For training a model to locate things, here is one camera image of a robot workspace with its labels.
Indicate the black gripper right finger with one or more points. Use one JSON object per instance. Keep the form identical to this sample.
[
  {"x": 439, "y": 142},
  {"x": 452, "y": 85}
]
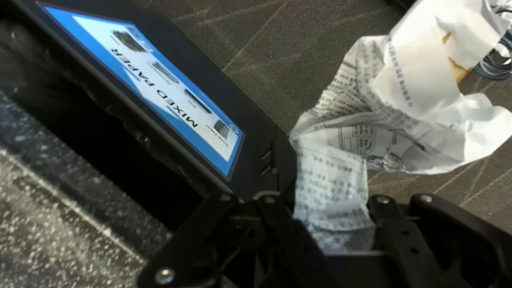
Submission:
[{"x": 426, "y": 245}]

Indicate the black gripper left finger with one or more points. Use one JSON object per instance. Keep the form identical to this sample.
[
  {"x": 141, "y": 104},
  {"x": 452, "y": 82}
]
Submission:
[{"x": 257, "y": 240}]

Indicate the dark recycling bin cabinet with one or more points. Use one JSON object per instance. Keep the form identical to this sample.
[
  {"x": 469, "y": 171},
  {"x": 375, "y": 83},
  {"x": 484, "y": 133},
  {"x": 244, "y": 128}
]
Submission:
[{"x": 250, "y": 106}]

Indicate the printed white paper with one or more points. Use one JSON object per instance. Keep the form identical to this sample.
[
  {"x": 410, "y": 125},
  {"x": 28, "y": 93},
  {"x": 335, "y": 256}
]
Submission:
[{"x": 405, "y": 106}]

